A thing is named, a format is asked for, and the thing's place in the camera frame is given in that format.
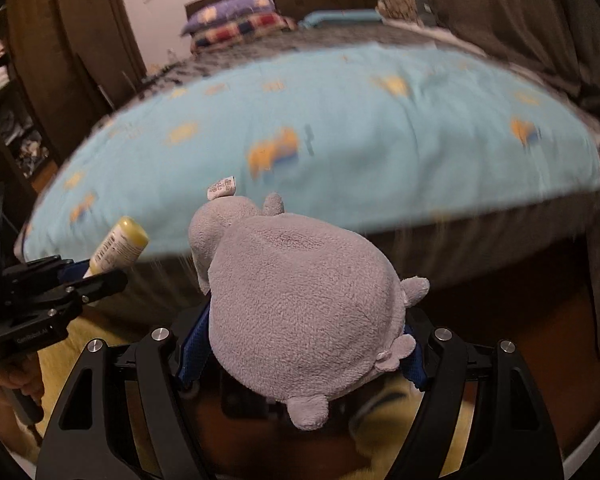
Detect yellow tube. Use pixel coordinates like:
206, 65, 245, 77
82, 216, 150, 306

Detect checkered pillow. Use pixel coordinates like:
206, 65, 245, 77
190, 12, 299, 54

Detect yellow cloth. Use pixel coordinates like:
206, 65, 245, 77
30, 305, 486, 480

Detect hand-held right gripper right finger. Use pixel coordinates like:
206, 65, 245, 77
375, 310, 566, 480

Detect light blue printed blanket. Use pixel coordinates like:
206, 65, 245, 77
22, 42, 600, 261

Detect grey plush toy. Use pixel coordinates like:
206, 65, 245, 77
187, 175, 431, 432

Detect person's left forearm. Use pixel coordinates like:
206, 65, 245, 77
0, 392, 37, 461

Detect light blue pillow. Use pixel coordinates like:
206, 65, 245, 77
300, 9, 384, 31

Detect shelf with clothes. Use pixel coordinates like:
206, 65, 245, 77
0, 35, 61, 186

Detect brown wardrobe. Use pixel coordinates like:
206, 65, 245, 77
7, 0, 149, 161

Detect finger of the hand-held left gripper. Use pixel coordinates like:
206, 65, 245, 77
10, 260, 129, 311
1, 255, 77, 288

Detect grey striped bedspread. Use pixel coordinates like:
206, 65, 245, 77
120, 22, 600, 321

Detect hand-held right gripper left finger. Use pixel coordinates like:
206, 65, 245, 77
35, 307, 217, 480

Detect blue cartoon pillow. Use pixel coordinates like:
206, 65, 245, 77
181, 0, 276, 36

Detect person's left hand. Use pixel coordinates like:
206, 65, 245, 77
0, 356, 46, 411

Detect brown curtain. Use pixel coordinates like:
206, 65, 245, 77
385, 0, 600, 126

